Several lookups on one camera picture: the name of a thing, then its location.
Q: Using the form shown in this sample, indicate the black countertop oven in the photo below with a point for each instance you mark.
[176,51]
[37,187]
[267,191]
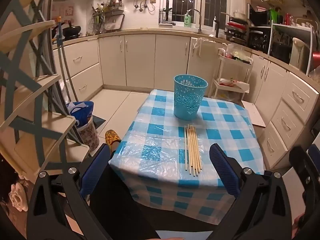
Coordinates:
[260,40]

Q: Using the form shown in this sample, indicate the person's bare ankle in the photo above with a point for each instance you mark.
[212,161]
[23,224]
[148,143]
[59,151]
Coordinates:
[115,147]

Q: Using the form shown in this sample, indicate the white step stool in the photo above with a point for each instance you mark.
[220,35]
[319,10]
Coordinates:
[253,115]

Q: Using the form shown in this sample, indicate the folding wooden shelf rack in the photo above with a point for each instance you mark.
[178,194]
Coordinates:
[30,92]

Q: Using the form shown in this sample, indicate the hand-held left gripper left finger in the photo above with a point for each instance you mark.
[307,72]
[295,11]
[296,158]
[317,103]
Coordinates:
[95,170]

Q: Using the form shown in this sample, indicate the white pump bottle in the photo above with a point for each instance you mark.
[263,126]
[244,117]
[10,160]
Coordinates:
[214,25]

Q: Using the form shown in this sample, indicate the barred kitchen window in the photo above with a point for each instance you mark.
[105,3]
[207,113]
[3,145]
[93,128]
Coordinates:
[212,0]

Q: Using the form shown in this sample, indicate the person's black pants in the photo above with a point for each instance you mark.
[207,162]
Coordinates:
[112,205]

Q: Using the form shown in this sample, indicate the dark floor mat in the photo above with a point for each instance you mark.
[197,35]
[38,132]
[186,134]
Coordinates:
[100,123]

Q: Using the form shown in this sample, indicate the wall utensil rack with bottles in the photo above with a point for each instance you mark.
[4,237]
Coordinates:
[110,17]

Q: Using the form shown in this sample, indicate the white thermos pot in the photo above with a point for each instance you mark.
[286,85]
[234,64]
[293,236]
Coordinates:
[300,55]

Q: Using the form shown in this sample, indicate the red white plastic bag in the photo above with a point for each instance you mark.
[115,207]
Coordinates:
[231,82]

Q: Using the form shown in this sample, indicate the green dish soap bottle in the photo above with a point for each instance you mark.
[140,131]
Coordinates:
[187,20]

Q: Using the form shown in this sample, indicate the cream flower-shaped object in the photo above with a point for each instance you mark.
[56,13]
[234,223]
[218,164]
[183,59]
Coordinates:
[18,196]

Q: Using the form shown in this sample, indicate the black microwave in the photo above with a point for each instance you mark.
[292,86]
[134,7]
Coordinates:
[260,17]

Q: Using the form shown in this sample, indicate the rack of stacked pans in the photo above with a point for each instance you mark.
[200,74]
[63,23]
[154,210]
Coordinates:
[236,30]

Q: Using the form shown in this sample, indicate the white appliance shelf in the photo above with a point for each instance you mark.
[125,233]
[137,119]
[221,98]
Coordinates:
[292,26]

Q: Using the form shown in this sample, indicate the black wok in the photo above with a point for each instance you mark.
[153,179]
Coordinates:
[71,31]

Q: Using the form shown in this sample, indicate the clear crinkled plastic bag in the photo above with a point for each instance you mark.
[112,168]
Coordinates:
[315,73]

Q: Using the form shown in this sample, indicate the white rolling cart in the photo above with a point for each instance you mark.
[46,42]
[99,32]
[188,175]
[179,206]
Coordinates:
[247,72]

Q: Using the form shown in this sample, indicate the black windowsill rack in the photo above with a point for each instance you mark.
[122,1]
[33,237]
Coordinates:
[165,17]

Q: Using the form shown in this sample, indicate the blue perforated plastic bucket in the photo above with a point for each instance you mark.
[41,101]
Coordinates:
[191,105]

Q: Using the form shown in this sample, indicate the yellow patterned slipper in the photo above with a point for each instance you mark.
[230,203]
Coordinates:
[112,136]

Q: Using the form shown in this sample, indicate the bundle of wooden chopsticks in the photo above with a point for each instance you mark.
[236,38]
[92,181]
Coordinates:
[192,150]

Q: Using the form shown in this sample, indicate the blue white checked tablecloth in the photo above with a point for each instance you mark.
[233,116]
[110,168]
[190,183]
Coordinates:
[187,192]

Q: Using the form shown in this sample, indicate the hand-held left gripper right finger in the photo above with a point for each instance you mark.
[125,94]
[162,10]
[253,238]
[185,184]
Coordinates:
[225,170]

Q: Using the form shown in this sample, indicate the clear plastic table cover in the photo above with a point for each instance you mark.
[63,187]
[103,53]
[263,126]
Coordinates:
[150,150]

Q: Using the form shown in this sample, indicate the red wall decals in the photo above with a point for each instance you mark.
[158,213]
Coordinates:
[62,11]

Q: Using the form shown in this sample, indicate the blue shopping bag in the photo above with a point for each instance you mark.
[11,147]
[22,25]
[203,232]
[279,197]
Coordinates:
[82,110]

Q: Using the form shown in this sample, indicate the black slim tap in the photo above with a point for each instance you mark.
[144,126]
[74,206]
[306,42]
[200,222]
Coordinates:
[217,28]

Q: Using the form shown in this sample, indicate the red pot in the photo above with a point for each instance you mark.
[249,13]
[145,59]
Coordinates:
[316,62]

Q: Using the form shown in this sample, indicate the plastic bags of food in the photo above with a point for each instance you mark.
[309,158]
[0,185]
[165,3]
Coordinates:
[236,52]

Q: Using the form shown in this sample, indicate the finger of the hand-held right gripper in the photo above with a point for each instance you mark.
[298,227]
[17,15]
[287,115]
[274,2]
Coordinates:
[301,162]
[315,150]

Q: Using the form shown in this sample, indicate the floral patterned bin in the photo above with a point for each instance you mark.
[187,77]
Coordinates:
[90,136]

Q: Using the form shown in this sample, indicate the chrome kitchen faucet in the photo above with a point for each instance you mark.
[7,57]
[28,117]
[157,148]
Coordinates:
[197,12]

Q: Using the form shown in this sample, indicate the white lower kitchen cabinets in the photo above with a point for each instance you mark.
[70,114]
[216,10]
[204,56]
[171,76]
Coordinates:
[140,60]

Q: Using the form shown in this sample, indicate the light blue cloth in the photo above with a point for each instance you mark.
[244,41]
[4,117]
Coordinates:
[182,235]

